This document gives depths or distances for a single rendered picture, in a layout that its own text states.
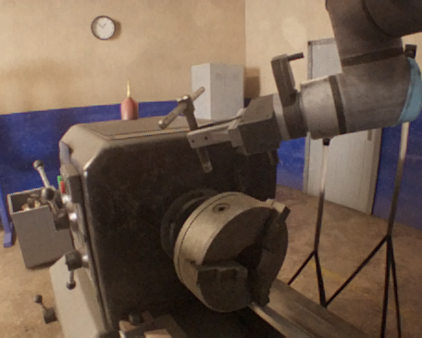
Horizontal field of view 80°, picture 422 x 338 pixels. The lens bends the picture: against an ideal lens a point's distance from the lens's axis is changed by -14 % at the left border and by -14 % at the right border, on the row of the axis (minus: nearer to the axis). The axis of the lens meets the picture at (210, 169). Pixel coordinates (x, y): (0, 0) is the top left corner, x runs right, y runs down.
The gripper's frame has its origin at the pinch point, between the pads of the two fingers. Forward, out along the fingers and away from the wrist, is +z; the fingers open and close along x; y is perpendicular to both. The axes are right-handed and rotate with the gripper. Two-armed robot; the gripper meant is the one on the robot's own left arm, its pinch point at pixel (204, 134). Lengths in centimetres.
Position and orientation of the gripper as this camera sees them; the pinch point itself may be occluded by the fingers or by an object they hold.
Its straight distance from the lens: 49.7
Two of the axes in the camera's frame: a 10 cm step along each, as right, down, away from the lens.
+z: -9.0, 1.6, 4.1
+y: 3.3, 8.6, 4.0
